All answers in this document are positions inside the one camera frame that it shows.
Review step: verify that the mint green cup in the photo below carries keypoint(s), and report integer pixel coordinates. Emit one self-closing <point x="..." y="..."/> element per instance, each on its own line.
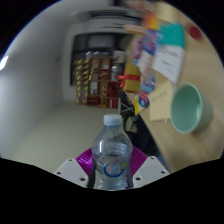
<point x="190" y="108"/>

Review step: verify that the teal book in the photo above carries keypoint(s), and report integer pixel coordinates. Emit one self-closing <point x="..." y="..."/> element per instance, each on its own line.
<point x="172" y="36"/>

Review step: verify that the white printed booklet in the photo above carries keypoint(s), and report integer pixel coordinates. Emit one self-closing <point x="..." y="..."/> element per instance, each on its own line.
<point x="168" y="63"/>

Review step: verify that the small pale yellow booklet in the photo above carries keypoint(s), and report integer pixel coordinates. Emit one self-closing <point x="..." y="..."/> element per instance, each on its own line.
<point x="160" y="103"/>

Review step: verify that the clear plastic water bottle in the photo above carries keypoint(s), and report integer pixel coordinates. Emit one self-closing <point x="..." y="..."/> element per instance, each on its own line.
<point x="112" y="150"/>

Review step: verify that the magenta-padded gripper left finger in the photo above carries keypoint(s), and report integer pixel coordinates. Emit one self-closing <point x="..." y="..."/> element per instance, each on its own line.
<point x="71" y="170"/>

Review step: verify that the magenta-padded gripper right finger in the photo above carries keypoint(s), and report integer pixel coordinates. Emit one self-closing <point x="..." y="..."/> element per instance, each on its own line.
<point x="150" y="170"/>

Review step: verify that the wooden shelf unit with trophies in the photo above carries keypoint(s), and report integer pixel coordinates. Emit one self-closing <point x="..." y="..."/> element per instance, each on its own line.
<point x="100" y="80"/>

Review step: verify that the blue and red booklet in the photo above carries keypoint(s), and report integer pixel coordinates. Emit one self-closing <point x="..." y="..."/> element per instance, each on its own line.
<point x="146" y="91"/>

